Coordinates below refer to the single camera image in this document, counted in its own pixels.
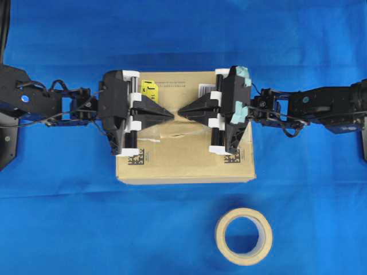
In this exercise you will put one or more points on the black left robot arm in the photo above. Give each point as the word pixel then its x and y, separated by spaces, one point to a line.
pixel 56 106

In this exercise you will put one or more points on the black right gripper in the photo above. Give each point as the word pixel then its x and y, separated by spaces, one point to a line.
pixel 231 99

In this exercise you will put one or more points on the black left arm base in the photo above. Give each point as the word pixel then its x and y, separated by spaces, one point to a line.
pixel 9 140

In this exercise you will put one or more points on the blue table cloth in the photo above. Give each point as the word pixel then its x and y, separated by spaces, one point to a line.
pixel 63 211

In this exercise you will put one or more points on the brown cardboard box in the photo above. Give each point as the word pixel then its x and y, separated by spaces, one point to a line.
pixel 178 151

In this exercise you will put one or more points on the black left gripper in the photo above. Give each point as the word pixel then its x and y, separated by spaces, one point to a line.
pixel 118 94

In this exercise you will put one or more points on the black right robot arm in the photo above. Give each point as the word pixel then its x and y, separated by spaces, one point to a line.
pixel 338 109

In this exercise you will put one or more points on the beige masking tape roll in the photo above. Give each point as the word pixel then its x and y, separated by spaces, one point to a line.
pixel 243 236

